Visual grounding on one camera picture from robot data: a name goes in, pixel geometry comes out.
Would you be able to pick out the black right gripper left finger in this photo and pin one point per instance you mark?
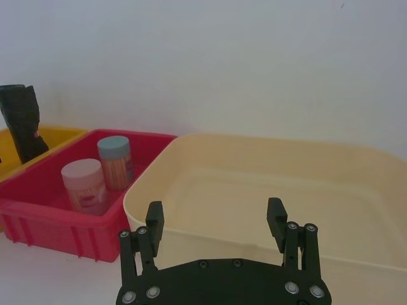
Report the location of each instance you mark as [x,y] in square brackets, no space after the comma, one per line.
[147,241]

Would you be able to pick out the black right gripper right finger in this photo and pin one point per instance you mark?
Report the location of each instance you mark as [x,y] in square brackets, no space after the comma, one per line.
[294,241]

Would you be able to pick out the cream plastic bin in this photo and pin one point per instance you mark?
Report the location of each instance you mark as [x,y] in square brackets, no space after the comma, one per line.
[260,197]

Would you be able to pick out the jar with pink lid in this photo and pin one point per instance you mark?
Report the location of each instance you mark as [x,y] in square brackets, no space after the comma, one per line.
[86,187]

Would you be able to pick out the jar with blue lid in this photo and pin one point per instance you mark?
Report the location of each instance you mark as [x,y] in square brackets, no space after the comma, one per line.
[115,162]

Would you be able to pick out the red plastic bin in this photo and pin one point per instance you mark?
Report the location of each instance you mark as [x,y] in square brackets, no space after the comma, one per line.
[41,222]

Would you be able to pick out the yellow plastic bin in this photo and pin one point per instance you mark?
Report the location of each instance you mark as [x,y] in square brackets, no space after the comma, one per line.
[8,149]

